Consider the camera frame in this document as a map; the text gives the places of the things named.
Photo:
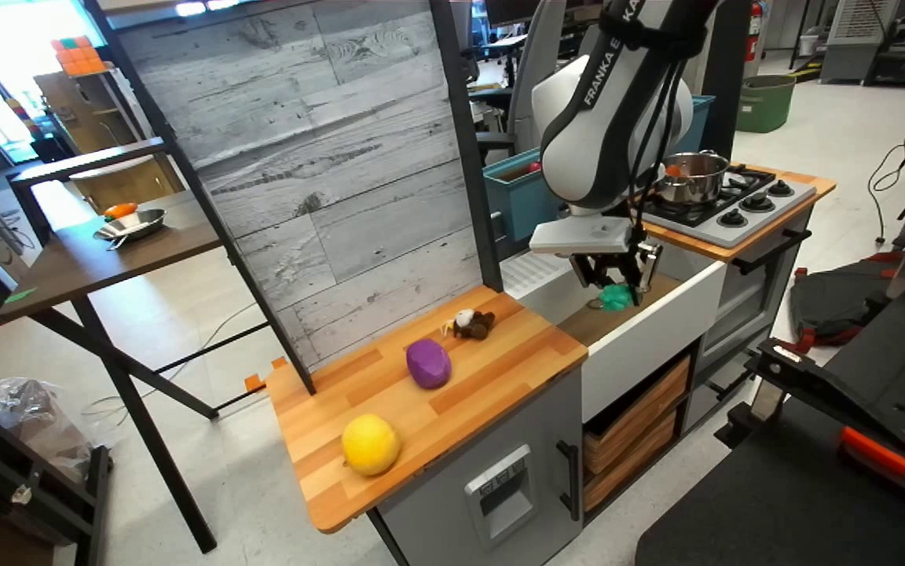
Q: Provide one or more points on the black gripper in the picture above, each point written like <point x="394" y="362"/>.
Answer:
<point x="611" y="268"/>

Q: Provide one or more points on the blue-green toy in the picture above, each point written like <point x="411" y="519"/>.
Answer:
<point x="617" y="300"/>

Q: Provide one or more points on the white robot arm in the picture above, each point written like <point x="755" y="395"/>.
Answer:
<point x="598" y="136"/>

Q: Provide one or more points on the white toy sink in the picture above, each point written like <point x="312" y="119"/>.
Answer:
<point x="652" y="346"/>

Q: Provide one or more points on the wooden toy kitchen unit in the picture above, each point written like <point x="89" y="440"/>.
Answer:
<point x="495" y="367"/>

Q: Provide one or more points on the brown and white toy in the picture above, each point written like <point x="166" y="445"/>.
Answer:
<point x="473" y="324"/>

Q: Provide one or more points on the gray toy stove top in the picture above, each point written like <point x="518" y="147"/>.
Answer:
<point x="755" y="214"/>

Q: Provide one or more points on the purple toy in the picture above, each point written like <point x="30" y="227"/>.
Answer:
<point x="429" y="362"/>

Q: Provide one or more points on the yellow toy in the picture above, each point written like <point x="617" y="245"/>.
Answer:
<point x="371" y="445"/>

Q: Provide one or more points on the teal storage box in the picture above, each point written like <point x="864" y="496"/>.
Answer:
<point x="518" y="199"/>

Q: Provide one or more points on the metal pot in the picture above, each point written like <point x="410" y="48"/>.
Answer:
<point x="689" y="177"/>

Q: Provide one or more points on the green bin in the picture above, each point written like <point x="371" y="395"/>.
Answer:
<point x="764" y="103"/>

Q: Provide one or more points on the red fire extinguisher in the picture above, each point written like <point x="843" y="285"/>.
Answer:
<point x="755" y="33"/>

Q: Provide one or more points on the black work table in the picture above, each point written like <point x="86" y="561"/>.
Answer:
<point x="840" y="514"/>

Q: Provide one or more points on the gray wood-pattern backdrop panel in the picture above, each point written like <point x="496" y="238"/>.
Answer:
<point x="315" y="158"/>

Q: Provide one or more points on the orange and white table object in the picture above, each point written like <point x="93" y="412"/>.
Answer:
<point x="130" y="223"/>

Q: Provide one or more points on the dark brown folding table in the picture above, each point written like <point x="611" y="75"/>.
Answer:
<point x="109" y="256"/>

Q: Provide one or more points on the orange box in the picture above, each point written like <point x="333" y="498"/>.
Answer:
<point x="79" y="58"/>

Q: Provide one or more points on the clear plastic bag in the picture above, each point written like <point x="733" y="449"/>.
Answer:
<point x="31" y="419"/>

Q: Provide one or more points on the gray wrist camera box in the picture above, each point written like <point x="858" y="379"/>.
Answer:
<point x="578" y="238"/>

